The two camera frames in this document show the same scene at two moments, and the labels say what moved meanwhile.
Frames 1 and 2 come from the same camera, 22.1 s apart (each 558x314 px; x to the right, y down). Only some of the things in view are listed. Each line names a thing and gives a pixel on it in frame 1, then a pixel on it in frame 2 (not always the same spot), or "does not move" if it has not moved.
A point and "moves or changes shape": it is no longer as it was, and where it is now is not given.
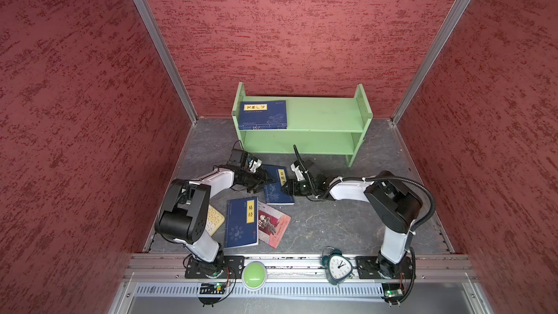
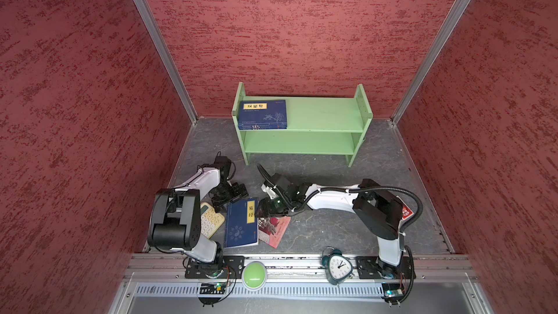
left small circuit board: (211, 288) does not move
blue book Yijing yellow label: (241, 224) does not move
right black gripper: (292, 187) to (267, 208)
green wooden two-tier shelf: (315, 126) does not move
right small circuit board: (393, 292) does not move
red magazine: (272, 224) does not move
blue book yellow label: (273, 193) moves or changes shape
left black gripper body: (248, 179) to (222, 194)
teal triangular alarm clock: (338, 269) does not move
